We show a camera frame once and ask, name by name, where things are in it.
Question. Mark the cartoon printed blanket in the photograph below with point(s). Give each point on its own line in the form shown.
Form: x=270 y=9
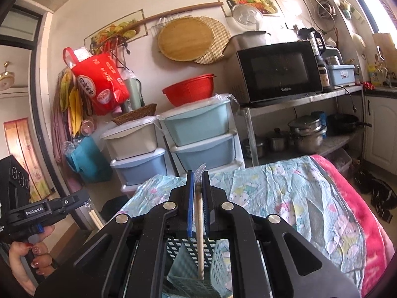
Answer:
x=279 y=192

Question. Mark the steel kitchen appliance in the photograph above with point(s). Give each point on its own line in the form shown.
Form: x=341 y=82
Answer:
x=332 y=56

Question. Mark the printed door curtain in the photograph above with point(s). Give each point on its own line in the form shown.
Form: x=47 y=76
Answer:
x=24 y=155

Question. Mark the gold ceiling lamp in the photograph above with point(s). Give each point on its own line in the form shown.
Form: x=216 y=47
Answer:
x=6 y=79

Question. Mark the wooden chopsticks pair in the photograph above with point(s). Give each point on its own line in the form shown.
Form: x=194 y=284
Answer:
x=198 y=217
x=96 y=220

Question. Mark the green plastic utensil holder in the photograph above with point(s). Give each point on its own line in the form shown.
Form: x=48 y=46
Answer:
x=183 y=254

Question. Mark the black frying pan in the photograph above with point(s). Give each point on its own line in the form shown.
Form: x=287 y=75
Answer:
x=342 y=124

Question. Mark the blue plastic box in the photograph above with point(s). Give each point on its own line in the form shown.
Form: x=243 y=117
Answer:
x=341 y=75

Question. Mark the black door frame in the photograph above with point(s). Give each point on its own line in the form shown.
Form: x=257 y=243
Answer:
x=40 y=124

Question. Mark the round woven mat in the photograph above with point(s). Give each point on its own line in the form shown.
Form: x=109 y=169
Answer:
x=220 y=37

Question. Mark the pink hanging towel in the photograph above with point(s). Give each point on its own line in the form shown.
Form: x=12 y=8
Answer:
x=59 y=130

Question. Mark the black plastic bags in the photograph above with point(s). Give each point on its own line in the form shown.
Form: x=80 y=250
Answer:
x=381 y=192

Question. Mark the black microwave oven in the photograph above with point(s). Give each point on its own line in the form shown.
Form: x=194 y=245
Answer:
x=279 y=71

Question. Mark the stack of steel pots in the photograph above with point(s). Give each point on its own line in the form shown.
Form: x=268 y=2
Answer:
x=307 y=136

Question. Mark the blue hanging bag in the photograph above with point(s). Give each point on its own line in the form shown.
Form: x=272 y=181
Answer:
x=90 y=161

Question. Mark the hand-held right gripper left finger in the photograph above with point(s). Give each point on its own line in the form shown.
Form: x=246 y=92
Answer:
x=189 y=205

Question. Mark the small steel pot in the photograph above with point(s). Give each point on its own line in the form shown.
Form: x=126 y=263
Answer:
x=277 y=141

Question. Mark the wooden cutting board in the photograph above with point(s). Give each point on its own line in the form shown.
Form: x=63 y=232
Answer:
x=382 y=48

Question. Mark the black electric kettle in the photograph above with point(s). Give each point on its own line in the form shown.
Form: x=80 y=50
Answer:
x=311 y=40

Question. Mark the red plastic colander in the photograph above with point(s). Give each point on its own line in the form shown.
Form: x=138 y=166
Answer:
x=189 y=90

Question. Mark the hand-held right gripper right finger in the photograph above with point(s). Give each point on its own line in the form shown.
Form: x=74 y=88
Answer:
x=206 y=206

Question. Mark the pink fleece blanket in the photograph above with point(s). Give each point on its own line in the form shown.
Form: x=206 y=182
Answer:
x=366 y=217

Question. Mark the steel pot with lid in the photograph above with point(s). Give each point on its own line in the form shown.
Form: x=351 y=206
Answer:
x=255 y=149

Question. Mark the fruit basket wall poster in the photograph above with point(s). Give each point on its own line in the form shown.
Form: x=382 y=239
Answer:
x=273 y=4

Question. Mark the person's left hand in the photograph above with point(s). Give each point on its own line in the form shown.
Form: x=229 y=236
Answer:
x=23 y=267

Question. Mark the black bag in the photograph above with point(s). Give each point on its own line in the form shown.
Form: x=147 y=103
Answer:
x=113 y=209

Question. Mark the grey green thermos bottle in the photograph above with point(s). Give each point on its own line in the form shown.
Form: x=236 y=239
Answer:
x=133 y=94

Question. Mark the long wooden pole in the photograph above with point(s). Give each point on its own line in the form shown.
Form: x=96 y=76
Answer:
x=173 y=11

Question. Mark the red shopping bag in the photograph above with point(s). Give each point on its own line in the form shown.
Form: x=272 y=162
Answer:
x=102 y=83

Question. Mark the clear plastic food cover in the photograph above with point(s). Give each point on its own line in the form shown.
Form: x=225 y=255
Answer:
x=248 y=15

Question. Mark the round wooden board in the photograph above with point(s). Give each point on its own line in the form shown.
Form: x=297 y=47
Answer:
x=185 y=38

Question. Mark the dark sauce bottle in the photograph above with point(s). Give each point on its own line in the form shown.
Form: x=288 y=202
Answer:
x=324 y=74

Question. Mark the yellow hanging cloths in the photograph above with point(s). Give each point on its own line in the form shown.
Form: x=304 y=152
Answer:
x=73 y=105

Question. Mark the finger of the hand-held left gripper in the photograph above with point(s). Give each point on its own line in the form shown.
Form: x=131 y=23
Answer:
x=76 y=203

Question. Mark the metal kitchen shelf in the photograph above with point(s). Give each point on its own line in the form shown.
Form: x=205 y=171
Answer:
x=248 y=130

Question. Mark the brown wicker basket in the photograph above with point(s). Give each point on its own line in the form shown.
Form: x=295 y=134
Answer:
x=135 y=115

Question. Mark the cream storage drawer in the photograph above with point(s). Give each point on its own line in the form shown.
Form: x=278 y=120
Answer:
x=130 y=139

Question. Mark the light blue storage drawer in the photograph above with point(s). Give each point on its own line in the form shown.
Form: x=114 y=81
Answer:
x=195 y=121

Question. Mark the white kitchen cabinet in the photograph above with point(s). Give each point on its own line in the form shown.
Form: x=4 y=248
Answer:
x=381 y=127

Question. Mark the clear plastic bin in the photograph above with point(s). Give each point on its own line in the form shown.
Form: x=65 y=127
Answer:
x=339 y=161

